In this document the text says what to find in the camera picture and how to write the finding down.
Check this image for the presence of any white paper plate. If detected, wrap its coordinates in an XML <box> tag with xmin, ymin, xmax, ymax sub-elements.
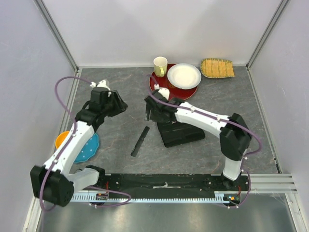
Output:
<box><xmin>167</xmin><ymin>63</ymin><xmax>201</xmax><ymax>89</ymax></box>

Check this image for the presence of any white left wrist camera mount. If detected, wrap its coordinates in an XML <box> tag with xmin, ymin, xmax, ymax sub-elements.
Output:
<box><xmin>90</xmin><ymin>80</ymin><xmax>112</xmax><ymax>96</ymax></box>

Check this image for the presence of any black hair comb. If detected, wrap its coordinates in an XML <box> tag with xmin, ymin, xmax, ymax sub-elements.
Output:
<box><xmin>130</xmin><ymin>126</ymin><xmax>150</xmax><ymax>157</ymax></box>

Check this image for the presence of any yellow woven bamboo tray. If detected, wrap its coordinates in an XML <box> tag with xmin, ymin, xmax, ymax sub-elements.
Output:
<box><xmin>200</xmin><ymin>58</ymin><xmax>235</xmax><ymax>79</ymax></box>

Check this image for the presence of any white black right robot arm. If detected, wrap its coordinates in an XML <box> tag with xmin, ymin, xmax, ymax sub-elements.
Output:
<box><xmin>144</xmin><ymin>88</ymin><xmax>252</xmax><ymax>190</ymax></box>

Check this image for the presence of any orange plastic bowl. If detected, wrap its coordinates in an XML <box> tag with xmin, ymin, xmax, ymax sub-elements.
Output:
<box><xmin>55</xmin><ymin>131</ymin><xmax>69</xmax><ymax>149</ymax></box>

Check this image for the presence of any red round lacquer tray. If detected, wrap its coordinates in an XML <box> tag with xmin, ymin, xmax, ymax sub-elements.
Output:
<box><xmin>149</xmin><ymin>64</ymin><xmax>197</xmax><ymax>100</ymax></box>

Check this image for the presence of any blue dotted plate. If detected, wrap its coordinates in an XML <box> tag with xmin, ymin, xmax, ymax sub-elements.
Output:
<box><xmin>74</xmin><ymin>133</ymin><xmax>99</xmax><ymax>164</ymax></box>

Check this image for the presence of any black zip tool case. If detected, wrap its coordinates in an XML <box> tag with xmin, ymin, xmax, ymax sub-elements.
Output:
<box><xmin>157</xmin><ymin>121</ymin><xmax>205</xmax><ymax>148</ymax></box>

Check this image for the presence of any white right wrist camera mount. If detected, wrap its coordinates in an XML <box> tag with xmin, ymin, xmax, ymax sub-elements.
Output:
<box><xmin>154</xmin><ymin>84</ymin><xmax>170</xmax><ymax>100</ymax></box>

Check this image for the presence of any pale yellow ceramic mug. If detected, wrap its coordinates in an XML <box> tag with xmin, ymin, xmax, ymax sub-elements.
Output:
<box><xmin>153</xmin><ymin>57</ymin><xmax>168</xmax><ymax>77</ymax></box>

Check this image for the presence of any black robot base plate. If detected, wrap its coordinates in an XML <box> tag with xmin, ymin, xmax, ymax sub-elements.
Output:
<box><xmin>95</xmin><ymin>174</ymin><xmax>249</xmax><ymax>198</ymax></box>

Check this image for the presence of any slotted grey cable duct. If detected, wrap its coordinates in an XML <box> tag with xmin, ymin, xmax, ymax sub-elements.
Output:
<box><xmin>71</xmin><ymin>191</ymin><xmax>242</xmax><ymax>203</ymax></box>

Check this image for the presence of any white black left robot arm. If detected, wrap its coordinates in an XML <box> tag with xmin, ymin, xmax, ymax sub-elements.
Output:
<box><xmin>30</xmin><ymin>87</ymin><xmax>127</xmax><ymax>207</ymax></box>

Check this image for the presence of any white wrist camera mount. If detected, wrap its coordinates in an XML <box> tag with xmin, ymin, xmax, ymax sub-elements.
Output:
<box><xmin>90</xmin><ymin>80</ymin><xmax>112</xmax><ymax>96</ymax></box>
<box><xmin>154</xmin><ymin>84</ymin><xmax>170</xmax><ymax>100</ymax></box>

